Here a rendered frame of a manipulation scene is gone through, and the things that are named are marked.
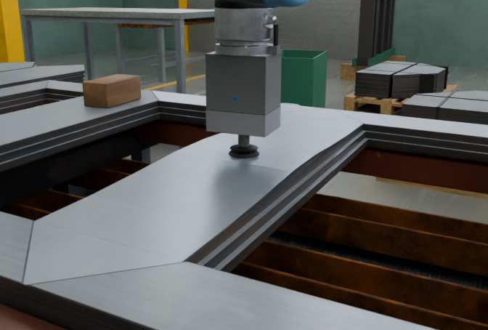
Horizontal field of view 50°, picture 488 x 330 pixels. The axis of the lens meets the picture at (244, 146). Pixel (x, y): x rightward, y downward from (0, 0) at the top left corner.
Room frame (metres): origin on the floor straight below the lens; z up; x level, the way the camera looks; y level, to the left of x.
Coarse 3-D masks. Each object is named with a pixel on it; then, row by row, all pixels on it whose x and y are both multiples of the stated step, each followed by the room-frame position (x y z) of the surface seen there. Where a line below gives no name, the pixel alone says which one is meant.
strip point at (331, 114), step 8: (288, 112) 0.99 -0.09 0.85; (296, 112) 0.99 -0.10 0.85; (304, 112) 0.99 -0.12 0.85; (312, 112) 0.99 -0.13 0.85; (320, 112) 0.99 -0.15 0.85; (328, 112) 0.99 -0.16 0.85; (336, 112) 0.99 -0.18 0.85; (336, 120) 0.93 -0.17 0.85; (344, 120) 0.93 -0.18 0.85; (352, 120) 0.93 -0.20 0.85
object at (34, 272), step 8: (32, 264) 0.40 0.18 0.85; (40, 264) 0.40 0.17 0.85; (24, 272) 0.39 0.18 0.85; (32, 272) 0.39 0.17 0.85; (40, 272) 0.39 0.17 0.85; (48, 272) 0.39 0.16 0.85; (56, 272) 0.39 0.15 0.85; (64, 272) 0.39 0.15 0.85; (24, 280) 0.37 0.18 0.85; (32, 280) 0.37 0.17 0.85; (40, 280) 0.37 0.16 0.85; (48, 280) 0.37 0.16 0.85; (56, 280) 0.37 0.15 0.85
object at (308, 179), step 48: (48, 96) 1.25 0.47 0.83; (48, 144) 0.83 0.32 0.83; (336, 144) 0.77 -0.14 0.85; (384, 144) 0.87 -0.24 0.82; (432, 144) 0.84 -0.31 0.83; (480, 144) 0.81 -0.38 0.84; (288, 192) 0.60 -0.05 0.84; (0, 240) 0.45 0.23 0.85; (240, 240) 0.48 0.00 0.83; (0, 288) 0.38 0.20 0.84
